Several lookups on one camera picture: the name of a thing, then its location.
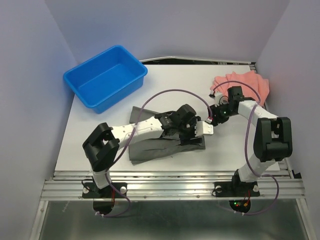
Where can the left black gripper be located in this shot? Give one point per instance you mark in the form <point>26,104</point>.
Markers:
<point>185,140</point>

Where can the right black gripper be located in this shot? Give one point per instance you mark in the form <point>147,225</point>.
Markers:
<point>216,118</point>

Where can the grey skirt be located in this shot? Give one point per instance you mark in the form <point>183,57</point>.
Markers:
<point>156,148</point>

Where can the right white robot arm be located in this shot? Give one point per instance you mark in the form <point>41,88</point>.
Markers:
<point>272,139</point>

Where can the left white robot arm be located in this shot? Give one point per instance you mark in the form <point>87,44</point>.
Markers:
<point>105,141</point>

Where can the pink folded skirt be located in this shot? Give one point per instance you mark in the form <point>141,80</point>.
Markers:
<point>256,81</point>

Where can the blue plastic bin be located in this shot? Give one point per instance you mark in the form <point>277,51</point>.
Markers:
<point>107,78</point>

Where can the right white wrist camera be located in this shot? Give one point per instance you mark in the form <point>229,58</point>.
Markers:
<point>218,98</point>

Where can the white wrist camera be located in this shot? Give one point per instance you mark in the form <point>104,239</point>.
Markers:
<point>218,98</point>
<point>202,128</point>

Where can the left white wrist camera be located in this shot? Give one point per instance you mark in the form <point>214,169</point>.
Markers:
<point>202,128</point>

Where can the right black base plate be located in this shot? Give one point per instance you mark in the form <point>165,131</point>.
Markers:
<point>226,189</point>

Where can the aluminium rail frame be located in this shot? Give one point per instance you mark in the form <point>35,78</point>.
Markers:
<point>171,198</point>

